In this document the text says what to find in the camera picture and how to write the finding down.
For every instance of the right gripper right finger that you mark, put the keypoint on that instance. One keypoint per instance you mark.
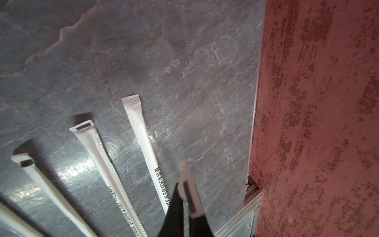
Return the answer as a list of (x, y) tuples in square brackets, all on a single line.
[(198, 224)]

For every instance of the aluminium front rail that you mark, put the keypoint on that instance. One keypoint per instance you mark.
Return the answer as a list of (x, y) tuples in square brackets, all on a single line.
[(244, 223)]

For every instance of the straw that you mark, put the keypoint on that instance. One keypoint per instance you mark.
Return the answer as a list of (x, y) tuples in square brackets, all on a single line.
[(188, 192), (16, 224), (133, 107), (87, 134), (28, 165)]

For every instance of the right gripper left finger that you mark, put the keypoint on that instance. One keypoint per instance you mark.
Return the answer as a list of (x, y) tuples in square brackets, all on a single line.
[(173, 225)]

